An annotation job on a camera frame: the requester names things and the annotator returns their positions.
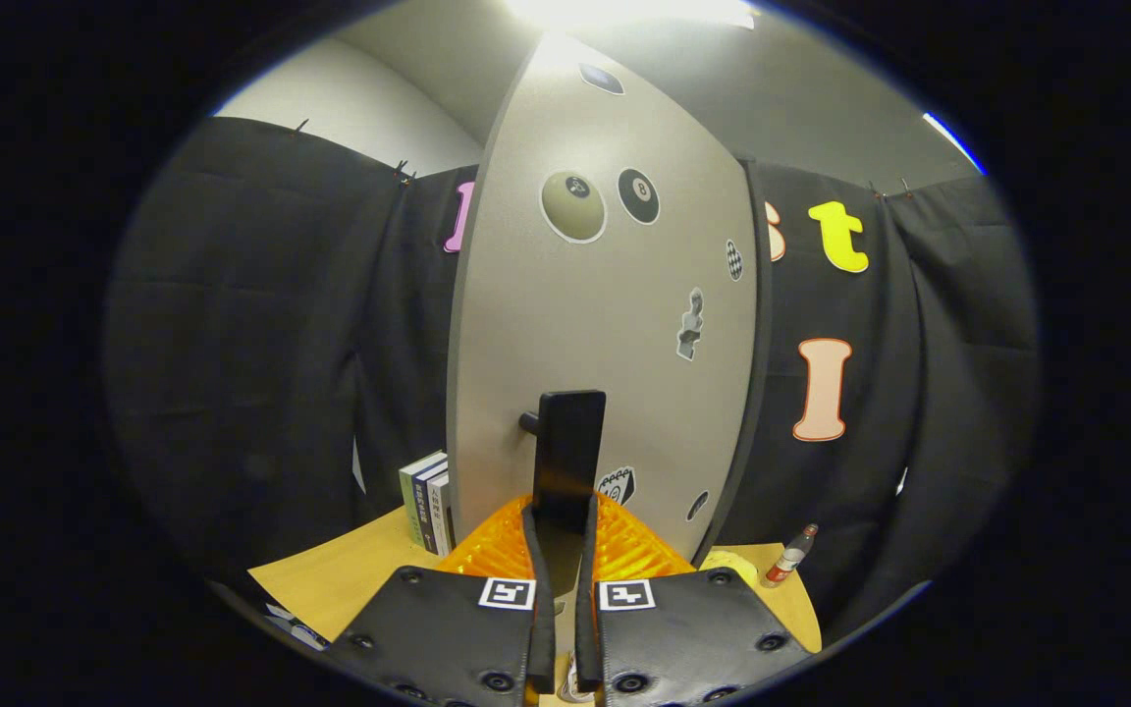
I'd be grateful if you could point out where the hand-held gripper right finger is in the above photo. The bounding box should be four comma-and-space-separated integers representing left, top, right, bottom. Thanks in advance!
575, 491, 812, 707

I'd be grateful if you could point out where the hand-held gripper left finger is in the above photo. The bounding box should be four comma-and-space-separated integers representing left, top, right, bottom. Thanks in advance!
330, 494, 558, 707

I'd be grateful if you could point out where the black door handle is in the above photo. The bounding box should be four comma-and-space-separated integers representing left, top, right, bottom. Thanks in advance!
518, 390, 608, 536

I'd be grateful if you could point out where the grey shoe cabinet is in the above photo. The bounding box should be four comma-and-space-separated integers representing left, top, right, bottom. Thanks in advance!
691, 157, 775, 569

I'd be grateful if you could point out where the yellow bun plush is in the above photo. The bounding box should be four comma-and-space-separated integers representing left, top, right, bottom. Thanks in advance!
701, 550, 759, 590

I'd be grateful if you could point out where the small red-label bottle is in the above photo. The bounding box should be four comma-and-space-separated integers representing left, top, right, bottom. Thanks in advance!
762, 523, 819, 588

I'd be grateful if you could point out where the blue-spined book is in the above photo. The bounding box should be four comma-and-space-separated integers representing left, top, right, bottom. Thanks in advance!
413, 462, 445, 556

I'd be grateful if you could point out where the green-spined book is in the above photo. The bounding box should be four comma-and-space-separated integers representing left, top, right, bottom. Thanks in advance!
399, 452, 434, 551

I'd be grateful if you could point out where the black backdrop cloth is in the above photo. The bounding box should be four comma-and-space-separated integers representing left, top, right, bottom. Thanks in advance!
104, 116, 1040, 644

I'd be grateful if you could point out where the narrow ceiling light strip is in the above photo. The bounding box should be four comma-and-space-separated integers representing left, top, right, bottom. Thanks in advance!
922, 111, 987, 176

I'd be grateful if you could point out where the wide ceiling light panel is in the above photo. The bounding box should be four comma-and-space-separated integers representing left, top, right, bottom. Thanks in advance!
505, 0, 759, 30

